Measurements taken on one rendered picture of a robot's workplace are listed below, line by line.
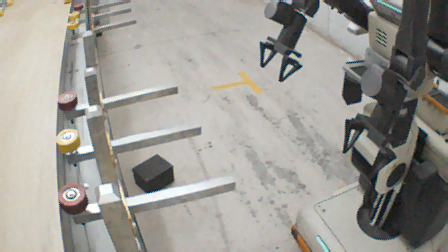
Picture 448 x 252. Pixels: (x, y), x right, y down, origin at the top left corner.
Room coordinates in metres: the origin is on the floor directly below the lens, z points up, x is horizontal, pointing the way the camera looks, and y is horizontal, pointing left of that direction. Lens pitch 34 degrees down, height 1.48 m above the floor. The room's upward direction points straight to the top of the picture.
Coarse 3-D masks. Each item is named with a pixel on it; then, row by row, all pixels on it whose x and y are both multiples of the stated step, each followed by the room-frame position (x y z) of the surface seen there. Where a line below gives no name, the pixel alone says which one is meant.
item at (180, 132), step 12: (156, 132) 0.89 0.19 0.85; (168, 132) 0.89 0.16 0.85; (180, 132) 0.90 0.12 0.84; (192, 132) 0.91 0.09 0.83; (120, 144) 0.83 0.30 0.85; (132, 144) 0.84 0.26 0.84; (144, 144) 0.86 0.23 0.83; (156, 144) 0.87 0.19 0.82; (72, 156) 0.77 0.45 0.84; (84, 156) 0.78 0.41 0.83
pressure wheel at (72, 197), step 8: (72, 184) 0.58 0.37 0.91; (64, 192) 0.56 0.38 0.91; (72, 192) 0.55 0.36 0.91; (80, 192) 0.56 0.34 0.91; (64, 200) 0.53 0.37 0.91; (72, 200) 0.53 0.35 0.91; (80, 200) 0.53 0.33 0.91; (64, 208) 0.51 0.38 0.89; (72, 208) 0.51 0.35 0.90; (80, 208) 0.52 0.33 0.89
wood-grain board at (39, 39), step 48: (48, 0) 2.88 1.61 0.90; (0, 48) 1.68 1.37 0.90; (48, 48) 1.55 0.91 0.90; (0, 96) 1.06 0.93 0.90; (48, 96) 1.04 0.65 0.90; (0, 144) 0.74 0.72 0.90; (48, 144) 0.75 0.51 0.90; (0, 192) 0.53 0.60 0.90; (48, 192) 0.55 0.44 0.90; (0, 240) 0.37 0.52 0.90; (48, 240) 0.40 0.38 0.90
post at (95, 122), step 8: (88, 112) 0.54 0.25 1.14; (96, 112) 0.55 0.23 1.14; (88, 120) 0.53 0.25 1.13; (96, 120) 0.54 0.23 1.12; (88, 128) 0.53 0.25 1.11; (96, 128) 0.54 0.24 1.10; (104, 128) 0.55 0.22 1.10; (96, 136) 0.54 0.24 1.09; (104, 136) 0.54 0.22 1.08; (96, 144) 0.54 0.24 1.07; (104, 144) 0.54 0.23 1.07; (96, 152) 0.53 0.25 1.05; (104, 152) 0.54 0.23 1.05; (96, 160) 0.53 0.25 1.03; (104, 160) 0.54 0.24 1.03; (104, 168) 0.54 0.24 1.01; (112, 168) 0.54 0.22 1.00; (104, 176) 0.54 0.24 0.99; (112, 176) 0.54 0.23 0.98; (104, 184) 0.53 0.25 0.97
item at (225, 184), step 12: (216, 180) 0.69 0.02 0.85; (228, 180) 0.69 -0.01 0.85; (156, 192) 0.64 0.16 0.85; (168, 192) 0.65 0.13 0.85; (180, 192) 0.65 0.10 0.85; (192, 192) 0.65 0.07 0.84; (204, 192) 0.66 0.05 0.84; (216, 192) 0.67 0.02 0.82; (96, 204) 0.58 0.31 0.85; (132, 204) 0.60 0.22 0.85; (144, 204) 0.60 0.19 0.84; (156, 204) 0.62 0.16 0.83; (168, 204) 0.63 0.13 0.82; (72, 216) 0.53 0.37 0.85; (84, 216) 0.54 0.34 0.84; (96, 216) 0.55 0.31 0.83
